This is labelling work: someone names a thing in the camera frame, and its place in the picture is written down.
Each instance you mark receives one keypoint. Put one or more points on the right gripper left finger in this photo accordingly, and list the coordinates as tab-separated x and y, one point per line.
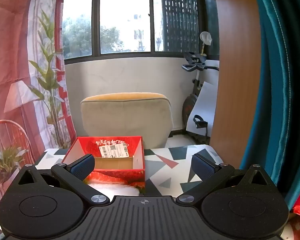
72	177

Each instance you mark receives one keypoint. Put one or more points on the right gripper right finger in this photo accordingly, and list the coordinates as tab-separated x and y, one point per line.
212	176

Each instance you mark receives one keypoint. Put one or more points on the red strawberry cardboard box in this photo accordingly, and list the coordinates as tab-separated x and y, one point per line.
123	171

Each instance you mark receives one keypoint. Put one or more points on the white shipping label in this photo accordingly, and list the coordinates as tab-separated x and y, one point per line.
114	151

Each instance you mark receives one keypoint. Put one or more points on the white board leaning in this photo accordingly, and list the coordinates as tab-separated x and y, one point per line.
204	107

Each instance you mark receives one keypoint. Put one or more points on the teal curtain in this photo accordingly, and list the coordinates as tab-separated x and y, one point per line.
274	140

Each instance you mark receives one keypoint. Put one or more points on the small potted green plant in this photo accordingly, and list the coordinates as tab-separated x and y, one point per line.
10	159

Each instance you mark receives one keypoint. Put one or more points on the red white printed curtain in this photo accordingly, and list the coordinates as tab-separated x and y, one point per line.
19	27

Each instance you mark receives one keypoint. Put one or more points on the beige chair backrest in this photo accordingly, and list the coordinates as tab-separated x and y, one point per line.
148	115

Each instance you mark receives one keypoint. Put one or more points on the tall green bamboo plant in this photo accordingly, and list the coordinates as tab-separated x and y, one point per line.
48	91

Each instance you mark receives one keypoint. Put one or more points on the black exercise bike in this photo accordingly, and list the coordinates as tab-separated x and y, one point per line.
196	63

